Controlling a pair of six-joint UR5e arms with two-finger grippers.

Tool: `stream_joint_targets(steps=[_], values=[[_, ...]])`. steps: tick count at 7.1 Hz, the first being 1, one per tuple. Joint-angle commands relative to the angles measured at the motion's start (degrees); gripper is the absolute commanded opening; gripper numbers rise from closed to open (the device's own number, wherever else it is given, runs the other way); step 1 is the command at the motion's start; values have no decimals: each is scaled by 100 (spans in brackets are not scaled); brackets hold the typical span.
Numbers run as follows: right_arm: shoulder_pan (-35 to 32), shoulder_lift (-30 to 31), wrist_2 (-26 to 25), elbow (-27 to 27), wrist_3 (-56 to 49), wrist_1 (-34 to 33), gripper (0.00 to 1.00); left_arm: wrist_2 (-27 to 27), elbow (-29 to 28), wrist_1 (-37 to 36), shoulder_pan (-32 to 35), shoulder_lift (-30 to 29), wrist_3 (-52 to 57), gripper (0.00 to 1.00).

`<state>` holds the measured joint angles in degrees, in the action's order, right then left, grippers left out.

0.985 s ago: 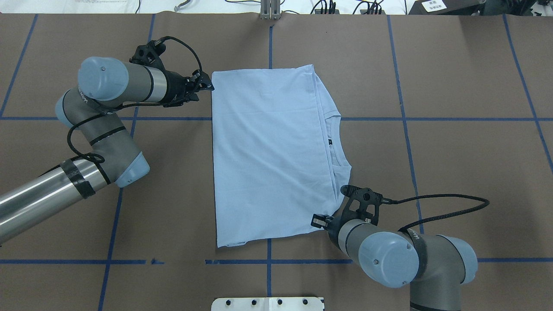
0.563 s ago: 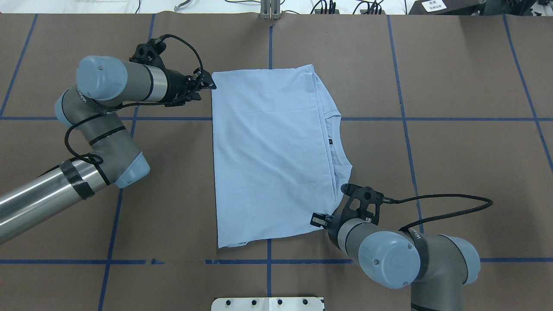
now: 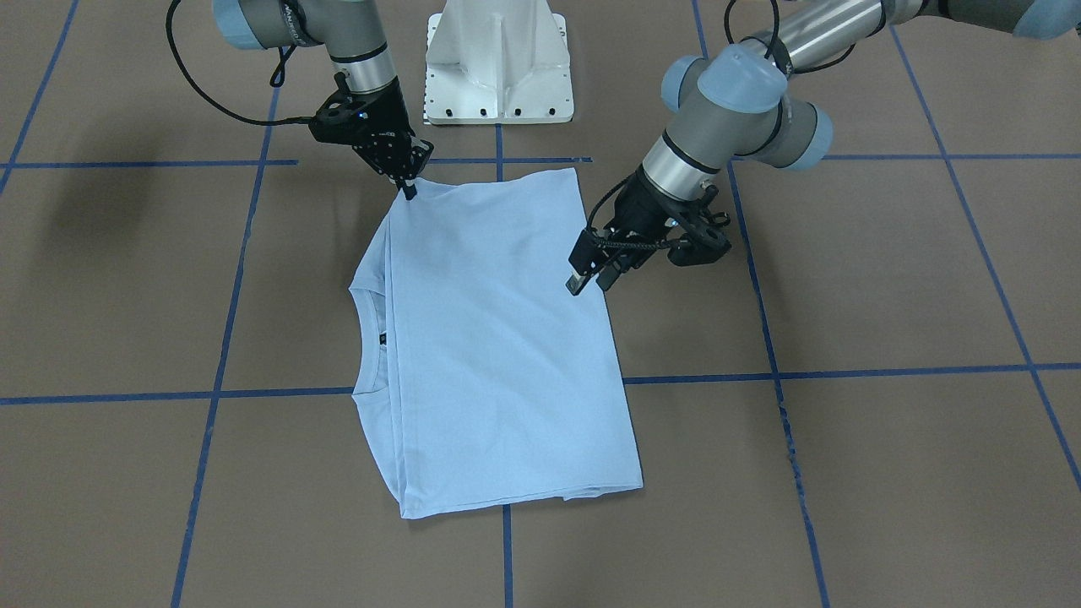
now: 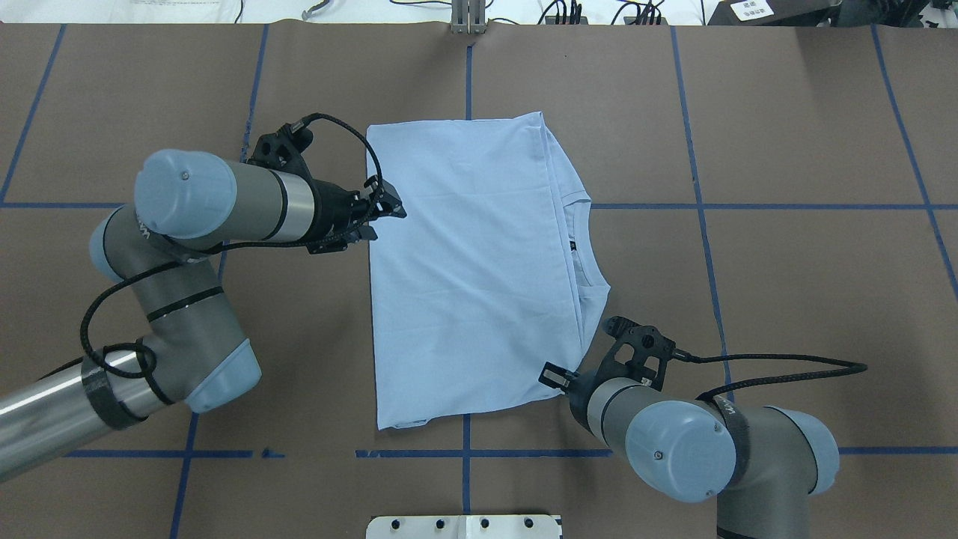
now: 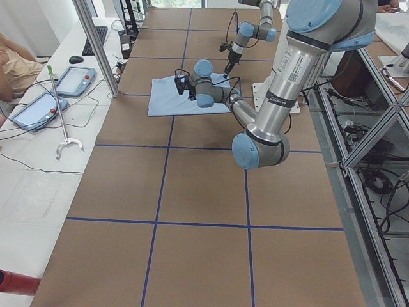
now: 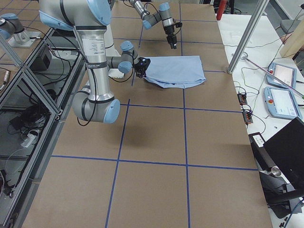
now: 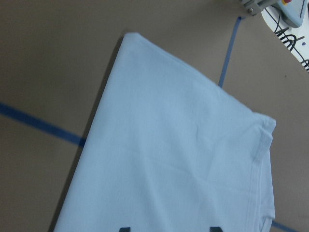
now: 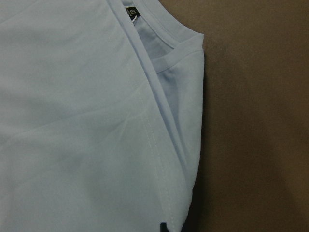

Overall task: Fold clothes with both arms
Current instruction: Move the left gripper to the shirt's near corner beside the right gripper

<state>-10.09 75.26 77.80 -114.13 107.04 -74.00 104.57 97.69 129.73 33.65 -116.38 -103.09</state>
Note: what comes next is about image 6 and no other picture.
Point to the lower small circuit board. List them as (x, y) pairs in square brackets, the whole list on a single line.
[(247, 116)]

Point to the light blue t-shirt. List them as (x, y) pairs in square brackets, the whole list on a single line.
[(175, 71)]

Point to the near blue teach pendant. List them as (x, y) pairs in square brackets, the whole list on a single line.
[(281, 103)]

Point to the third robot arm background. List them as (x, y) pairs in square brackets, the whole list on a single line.
[(11, 29)]

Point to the aluminium frame post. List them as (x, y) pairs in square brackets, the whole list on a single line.
[(260, 8)]

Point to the black monitor stand base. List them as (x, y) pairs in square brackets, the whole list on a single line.
[(281, 196)]

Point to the white pedestal column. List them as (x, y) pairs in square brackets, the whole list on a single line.
[(109, 43)]

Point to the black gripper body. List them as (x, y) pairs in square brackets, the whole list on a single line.
[(169, 30), (138, 68)]

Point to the black box under frame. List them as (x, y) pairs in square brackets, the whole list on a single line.
[(42, 61)]

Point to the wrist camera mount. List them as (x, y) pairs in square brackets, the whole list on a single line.
[(178, 24)]

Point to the red fire extinguisher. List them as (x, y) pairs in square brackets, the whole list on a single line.
[(221, 9)]

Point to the aluminium frame rail left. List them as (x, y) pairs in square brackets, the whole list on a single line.
[(33, 107)]

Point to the far blue teach pendant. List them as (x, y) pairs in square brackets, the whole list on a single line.
[(284, 73)]

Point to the black laptop computer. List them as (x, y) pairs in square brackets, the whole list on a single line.
[(286, 149)]

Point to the blue teach pendant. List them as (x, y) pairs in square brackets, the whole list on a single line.
[(281, 103), (284, 73)]

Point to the reacher grabber tool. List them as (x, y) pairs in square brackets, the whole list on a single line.
[(244, 56)]

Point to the white pedestal base plate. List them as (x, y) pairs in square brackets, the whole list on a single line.
[(115, 73)]

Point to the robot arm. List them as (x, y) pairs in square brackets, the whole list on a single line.
[(89, 19), (151, 16)]

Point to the wooden plank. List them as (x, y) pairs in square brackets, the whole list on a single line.
[(294, 42)]

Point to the upper small circuit board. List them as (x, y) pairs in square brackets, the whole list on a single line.
[(242, 98)]

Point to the small circuit board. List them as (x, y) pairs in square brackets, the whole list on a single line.
[(242, 98), (247, 116)]

